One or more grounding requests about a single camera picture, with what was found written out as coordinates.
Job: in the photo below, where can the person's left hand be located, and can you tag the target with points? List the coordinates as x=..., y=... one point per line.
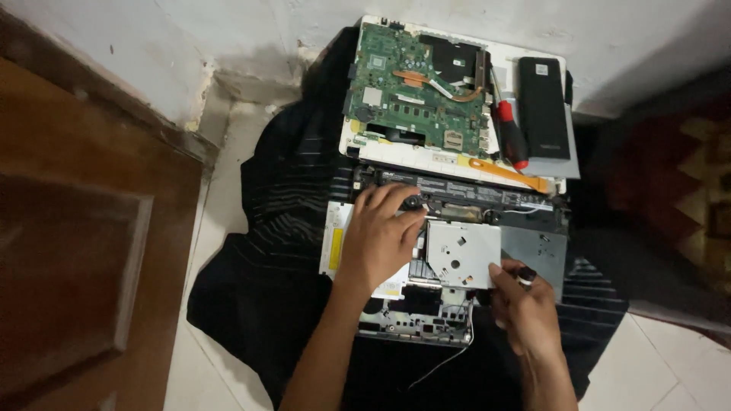
x=374, y=245

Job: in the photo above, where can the person's right hand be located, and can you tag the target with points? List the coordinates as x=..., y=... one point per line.
x=528, y=314

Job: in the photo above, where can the silver metal optical drive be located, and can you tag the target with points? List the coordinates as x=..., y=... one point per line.
x=460, y=251

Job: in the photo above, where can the white drive with yellow label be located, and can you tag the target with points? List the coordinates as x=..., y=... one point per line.
x=334, y=240

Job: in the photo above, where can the grey flat drive cover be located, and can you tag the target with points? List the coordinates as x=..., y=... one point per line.
x=537, y=254

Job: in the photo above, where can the black laptop base chassis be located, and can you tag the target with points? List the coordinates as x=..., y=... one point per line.
x=531, y=220

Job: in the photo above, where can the white laptop cover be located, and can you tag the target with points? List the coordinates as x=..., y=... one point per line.
x=400, y=154

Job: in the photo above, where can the black striped cloth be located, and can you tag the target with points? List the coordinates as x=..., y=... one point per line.
x=274, y=245

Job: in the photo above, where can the long black laptop battery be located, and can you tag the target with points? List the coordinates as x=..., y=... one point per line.
x=474, y=191

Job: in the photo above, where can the orange plastic pry tool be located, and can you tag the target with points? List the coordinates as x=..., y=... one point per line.
x=505, y=174

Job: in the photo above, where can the green laptop motherboard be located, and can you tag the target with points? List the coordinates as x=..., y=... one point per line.
x=400, y=91

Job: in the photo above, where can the copper heat pipe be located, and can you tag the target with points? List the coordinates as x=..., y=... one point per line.
x=442, y=91

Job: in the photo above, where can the red and black screwdriver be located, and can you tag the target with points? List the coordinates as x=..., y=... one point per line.
x=510, y=134

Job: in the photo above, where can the dark patterned carpet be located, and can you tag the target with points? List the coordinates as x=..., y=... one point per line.
x=668, y=188

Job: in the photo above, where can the black cooling fan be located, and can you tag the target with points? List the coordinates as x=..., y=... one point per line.
x=451, y=57

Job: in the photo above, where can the black rectangular hard drive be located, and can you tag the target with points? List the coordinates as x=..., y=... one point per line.
x=542, y=108

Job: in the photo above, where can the brown wooden door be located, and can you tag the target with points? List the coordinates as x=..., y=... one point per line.
x=74, y=245

